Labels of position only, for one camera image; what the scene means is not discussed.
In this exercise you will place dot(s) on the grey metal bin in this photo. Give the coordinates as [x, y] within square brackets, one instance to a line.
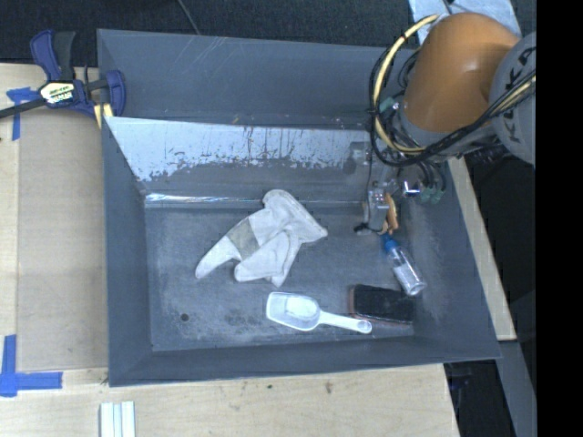
[255, 84]

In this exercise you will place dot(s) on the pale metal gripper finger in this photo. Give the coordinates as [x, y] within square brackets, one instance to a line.
[378, 212]

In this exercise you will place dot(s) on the white cloth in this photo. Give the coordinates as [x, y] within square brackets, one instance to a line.
[273, 239]

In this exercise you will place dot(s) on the black flat case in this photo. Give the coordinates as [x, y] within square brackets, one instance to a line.
[382, 304]

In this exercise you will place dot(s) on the clear plastic bottle blue cap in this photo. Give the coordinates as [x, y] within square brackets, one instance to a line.
[404, 269]

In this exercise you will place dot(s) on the white plastic scoop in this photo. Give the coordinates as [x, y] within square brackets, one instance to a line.
[296, 311]

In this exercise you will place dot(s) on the small orange object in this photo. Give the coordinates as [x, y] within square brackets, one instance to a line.
[391, 212]

